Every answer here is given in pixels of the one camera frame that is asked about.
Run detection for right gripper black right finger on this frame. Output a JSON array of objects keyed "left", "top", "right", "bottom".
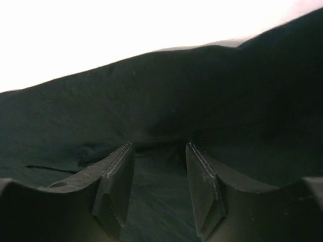
[{"left": 186, "top": 143, "right": 322, "bottom": 241}]

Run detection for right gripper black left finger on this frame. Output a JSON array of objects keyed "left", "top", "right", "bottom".
[{"left": 1, "top": 143, "right": 135, "bottom": 241}]

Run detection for black t-shirt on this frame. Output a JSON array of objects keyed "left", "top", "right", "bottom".
[{"left": 1, "top": 9, "right": 322, "bottom": 241}]

